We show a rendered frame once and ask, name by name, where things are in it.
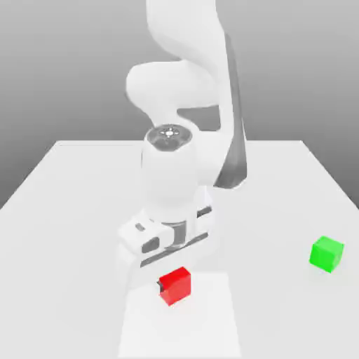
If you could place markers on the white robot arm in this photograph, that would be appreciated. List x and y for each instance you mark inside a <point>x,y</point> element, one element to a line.
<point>171,179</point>

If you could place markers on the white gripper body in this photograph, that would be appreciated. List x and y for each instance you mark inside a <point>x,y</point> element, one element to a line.
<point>179,253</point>

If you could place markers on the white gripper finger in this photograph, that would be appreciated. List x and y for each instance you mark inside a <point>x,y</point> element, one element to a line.
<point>157,283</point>

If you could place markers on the small red cube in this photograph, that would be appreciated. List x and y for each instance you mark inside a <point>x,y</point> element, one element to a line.
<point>176,287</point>

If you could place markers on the small green cube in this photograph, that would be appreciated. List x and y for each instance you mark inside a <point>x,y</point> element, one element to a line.
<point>326,253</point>

